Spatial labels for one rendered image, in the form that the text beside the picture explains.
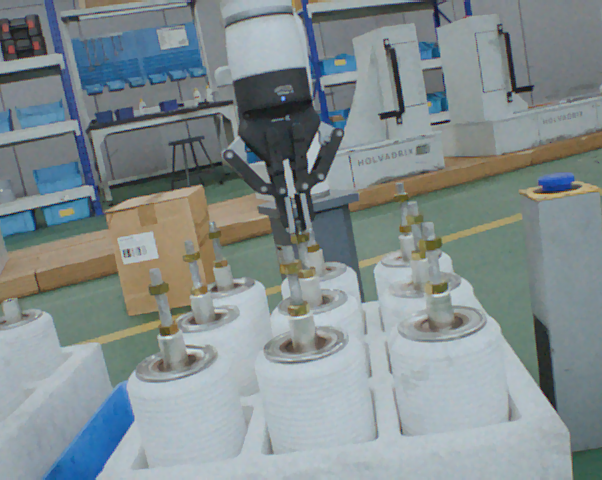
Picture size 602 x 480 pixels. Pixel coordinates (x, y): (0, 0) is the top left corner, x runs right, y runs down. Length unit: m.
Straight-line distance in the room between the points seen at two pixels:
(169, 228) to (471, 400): 1.26
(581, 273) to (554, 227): 0.06
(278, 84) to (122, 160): 8.31
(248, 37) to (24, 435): 0.49
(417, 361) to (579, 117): 3.22
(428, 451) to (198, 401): 0.19
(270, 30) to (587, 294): 0.45
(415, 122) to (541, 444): 2.61
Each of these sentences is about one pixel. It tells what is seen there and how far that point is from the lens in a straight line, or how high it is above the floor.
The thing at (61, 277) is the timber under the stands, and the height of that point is 0.04.
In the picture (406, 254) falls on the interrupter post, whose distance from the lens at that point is 0.74.
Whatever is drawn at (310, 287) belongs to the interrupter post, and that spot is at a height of 0.27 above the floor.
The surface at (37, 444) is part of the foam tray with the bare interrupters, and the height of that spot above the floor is 0.14.
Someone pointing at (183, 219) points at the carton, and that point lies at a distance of 1.65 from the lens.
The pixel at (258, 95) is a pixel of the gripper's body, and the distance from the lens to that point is 0.58.
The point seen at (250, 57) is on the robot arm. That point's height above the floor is 0.51.
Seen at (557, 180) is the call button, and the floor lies 0.33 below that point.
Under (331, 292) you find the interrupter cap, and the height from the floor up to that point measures 0.25.
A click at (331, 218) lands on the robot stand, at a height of 0.26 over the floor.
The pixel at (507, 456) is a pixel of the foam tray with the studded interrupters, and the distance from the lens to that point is 0.51.
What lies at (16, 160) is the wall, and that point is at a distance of 8.83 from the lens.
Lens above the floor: 0.44
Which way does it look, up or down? 10 degrees down
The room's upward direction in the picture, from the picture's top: 11 degrees counter-clockwise
